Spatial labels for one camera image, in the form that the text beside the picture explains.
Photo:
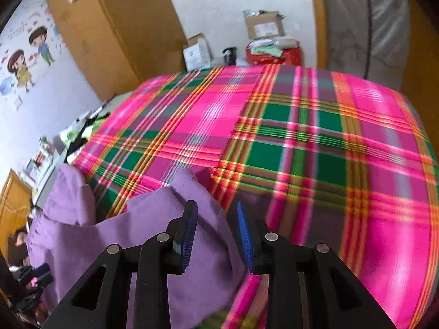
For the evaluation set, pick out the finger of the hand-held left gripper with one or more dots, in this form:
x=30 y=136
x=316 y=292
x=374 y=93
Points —
x=36 y=276

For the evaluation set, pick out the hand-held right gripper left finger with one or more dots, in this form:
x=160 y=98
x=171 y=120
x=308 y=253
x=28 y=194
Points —
x=188 y=236

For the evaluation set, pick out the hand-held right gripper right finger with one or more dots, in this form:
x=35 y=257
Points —
x=244 y=240

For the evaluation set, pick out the purple fleece pants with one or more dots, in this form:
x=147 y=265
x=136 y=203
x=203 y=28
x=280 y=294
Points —
x=113 y=246

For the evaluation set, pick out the wooden panel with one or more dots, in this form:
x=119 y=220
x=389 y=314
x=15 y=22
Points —
x=13 y=202

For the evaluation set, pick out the white nightstand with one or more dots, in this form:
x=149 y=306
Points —
x=49 y=174

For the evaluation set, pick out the pink green plaid bed sheet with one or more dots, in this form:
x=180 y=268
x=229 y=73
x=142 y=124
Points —
x=308 y=144

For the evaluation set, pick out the cluster of small bottles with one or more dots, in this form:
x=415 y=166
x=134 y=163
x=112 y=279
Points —
x=39 y=157

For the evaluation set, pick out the black cloth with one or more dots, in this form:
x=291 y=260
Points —
x=84 y=133

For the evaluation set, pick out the green tissue box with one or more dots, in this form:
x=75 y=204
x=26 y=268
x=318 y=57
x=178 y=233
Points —
x=73 y=133

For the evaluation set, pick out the white cardboard box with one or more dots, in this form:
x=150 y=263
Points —
x=197 y=53

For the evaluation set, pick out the red storage bag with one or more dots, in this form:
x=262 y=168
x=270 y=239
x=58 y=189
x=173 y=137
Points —
x=274 y=56

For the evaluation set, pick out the brown cardboard box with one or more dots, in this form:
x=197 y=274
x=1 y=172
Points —
x=264 y=25

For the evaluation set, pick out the wooden wardrobe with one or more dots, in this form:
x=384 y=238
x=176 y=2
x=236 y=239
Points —
x=113 y=24

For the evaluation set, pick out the plastic-wrapped mattress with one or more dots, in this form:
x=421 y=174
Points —
x=363 y=24

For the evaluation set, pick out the cartoon couple wall sticker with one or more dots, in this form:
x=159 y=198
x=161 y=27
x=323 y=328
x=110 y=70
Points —
x=27 y=61

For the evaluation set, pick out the wooden door frame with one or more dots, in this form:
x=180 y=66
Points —
x=317 y=20

